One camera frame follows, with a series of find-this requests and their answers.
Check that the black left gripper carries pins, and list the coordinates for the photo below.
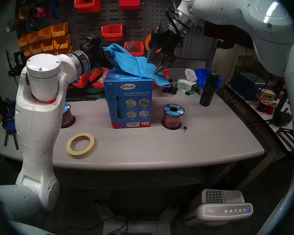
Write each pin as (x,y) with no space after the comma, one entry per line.
(100,58)

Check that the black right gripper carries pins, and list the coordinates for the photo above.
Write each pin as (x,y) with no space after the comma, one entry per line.
(170,54)

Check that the blue microfiber towel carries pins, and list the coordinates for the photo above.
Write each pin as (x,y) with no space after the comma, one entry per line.
(134,63)

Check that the blue shop towel box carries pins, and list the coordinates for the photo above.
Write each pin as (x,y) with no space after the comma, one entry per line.
(129,102)

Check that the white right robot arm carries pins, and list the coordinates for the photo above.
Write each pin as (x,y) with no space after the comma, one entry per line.
(235,6)

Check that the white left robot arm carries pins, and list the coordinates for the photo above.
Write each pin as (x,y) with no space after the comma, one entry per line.
(36,114)

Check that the red bin with red tools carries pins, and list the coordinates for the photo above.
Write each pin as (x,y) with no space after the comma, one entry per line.
(166,71)

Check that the orange tape roll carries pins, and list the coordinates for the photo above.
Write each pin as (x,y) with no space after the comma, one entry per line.
(147,43)

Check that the red bin with plastic bag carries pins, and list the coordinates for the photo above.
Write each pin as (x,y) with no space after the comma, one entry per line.
(137,52)

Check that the clear plastic bag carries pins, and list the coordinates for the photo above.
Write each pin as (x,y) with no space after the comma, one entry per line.
(131,46)

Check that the black circuit board device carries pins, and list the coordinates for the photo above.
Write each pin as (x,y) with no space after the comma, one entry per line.
(170,90)

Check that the green cutting mat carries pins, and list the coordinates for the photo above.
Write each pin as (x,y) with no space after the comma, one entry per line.
(93,92)

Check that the Kimtech tissue box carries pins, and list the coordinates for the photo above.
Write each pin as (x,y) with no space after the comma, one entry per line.
(186,87)

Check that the yellow bin labelled M3-4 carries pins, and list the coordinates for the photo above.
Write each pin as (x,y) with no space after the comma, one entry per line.
(62,42)

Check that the dark grey pegboard panel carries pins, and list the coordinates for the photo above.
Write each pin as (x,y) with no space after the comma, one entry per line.
(127,21)

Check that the blue plastic bin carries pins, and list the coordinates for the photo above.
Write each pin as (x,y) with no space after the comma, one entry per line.
(201,75)

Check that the yellow bin labelled M3X6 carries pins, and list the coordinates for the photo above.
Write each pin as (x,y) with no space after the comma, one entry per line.
(60,31)

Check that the yellow parts bin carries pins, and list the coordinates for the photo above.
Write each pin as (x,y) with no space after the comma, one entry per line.
(46,35)
(36,50)
(33,38)
(23,42)
(47,46)
(27,52)

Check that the black cylindrical bottle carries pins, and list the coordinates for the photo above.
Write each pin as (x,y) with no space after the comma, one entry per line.
(208,90)

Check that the dark red plastic bin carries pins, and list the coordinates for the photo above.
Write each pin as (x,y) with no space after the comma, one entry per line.
(129,5)

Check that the blue hand tool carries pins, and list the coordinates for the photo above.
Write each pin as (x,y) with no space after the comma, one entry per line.
(54,9)

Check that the black monitor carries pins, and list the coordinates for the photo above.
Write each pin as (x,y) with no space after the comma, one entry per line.
(225,33)

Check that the black metal stand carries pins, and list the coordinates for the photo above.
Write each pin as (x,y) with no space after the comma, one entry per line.
(16,65)

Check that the blue equipment case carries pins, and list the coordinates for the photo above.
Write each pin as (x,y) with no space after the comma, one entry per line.
(242,87)

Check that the red yellow tape roll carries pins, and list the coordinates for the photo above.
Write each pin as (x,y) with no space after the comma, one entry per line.
(20,16)

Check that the beige masking tape roll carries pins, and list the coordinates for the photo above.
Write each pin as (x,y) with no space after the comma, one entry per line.
(80,155)

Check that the blue clamp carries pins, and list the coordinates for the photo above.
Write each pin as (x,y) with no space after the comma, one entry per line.
(9,125)
(10,103)

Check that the small cardboard box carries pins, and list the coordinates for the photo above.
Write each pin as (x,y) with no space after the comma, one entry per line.
(265,96)

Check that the black power adapter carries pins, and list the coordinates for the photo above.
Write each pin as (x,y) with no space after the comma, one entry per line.
(281,118)

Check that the black power strip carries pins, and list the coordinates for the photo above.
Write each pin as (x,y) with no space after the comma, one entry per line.
(137,217)

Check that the white air purifier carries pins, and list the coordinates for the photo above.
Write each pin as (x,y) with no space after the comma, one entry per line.
(223,210)

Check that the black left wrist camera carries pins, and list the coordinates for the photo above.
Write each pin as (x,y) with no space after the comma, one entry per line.
(93,43)

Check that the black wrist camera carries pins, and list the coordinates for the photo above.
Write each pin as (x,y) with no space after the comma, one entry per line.
(163,38)
(93,43)

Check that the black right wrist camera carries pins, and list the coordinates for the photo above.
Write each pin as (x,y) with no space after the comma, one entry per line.
(163,38)

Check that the grey duct tape roll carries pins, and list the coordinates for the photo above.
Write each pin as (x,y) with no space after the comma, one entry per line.
(13,25)

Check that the black triangular frame stand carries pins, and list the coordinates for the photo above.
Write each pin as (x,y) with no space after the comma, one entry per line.
(283,133)

